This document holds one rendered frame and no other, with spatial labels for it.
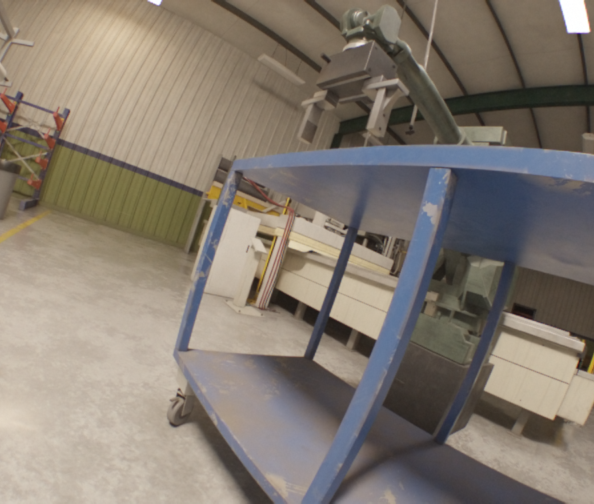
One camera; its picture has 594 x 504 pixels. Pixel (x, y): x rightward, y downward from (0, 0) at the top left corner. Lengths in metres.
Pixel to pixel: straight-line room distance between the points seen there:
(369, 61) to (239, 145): 7.14
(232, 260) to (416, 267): 3.27
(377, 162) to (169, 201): 6.87
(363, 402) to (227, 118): 7.68
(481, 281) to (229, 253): 2.74
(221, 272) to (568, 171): 3.48
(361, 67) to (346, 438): 0.91
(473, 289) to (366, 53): 1.39
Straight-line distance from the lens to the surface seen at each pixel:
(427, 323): 1.87
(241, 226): 3.63
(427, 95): 1.36
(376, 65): 0.98
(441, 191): 0.50
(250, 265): 3.34
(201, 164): 7.55
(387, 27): 1.14
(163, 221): 7.33
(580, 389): 2.50
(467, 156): 0.51
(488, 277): 1.87
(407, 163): 0.56
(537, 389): 2.47
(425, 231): 0.49
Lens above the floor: 0.79
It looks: level
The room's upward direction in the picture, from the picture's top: 19 degrees clockwise
